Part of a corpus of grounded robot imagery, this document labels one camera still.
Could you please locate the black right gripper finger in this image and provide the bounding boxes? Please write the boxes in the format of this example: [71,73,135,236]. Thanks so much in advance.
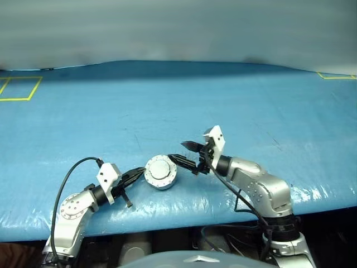
[167,153,200,176]
[180,141,206,153]

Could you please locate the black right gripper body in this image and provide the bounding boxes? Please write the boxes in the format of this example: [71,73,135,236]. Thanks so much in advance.
[196,139,216,175]

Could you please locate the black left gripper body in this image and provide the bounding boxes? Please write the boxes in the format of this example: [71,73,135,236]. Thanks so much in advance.
[111,175,133,209]

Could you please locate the silver round motor lid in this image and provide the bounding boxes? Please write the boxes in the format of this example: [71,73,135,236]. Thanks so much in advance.
[144,154,178,186]

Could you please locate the blue plastic table cover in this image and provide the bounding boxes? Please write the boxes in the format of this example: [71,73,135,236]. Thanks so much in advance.
[0,60,357,242]

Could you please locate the grey robot torso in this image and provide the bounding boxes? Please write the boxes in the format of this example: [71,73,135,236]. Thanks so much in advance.
[117,250,243,268]

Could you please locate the yellow tape corner marking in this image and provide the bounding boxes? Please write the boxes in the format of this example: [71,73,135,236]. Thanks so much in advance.
[317,71,357,80]

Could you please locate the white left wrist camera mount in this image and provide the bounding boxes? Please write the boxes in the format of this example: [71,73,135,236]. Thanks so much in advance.
[96,162,123,206]

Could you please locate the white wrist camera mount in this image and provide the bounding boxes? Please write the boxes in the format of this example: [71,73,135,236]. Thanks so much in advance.
[202,125,226,167]
[96,162,123,206]

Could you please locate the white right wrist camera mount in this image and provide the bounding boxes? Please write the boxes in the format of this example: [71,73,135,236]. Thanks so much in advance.
[202,125,226,167]

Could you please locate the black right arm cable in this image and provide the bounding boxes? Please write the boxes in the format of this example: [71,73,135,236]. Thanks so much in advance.
[206,160,273,262]

